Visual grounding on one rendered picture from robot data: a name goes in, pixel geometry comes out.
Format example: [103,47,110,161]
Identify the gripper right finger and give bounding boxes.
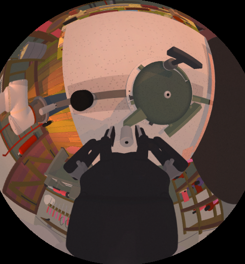
[134,125,189,180]

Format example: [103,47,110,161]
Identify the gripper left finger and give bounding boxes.
[63,126,116,180]

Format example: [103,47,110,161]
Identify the grey cylinder stop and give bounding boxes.
[120,126,134,148]

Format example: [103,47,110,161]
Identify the black round knob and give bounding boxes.
[70,90,94,112]

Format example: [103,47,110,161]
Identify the pink speckled sander table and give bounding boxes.
[61,10,216,165]

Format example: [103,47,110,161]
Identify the grey-green open box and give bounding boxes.
[44,147,82,199]

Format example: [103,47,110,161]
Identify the red torch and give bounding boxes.
[52,187,70,198]

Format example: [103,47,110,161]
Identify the wooden shelf rack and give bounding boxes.
[172,162,225,234]

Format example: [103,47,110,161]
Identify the white short cylinder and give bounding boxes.
[38,103,58,115]

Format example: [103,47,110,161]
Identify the red-brown wooden crate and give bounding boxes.
[2,132,60,214]

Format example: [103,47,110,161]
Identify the pale tool board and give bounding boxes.
[36,191,74,230]

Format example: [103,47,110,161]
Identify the grey drum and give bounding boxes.
[19,41,48,60]

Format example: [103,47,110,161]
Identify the red tube frame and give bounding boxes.
[0,121,45,157]

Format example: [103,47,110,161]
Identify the dark brown T-handle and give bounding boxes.
[162,46,203,71]

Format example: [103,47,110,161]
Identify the green frame rack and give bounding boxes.
[1,59,40,83]

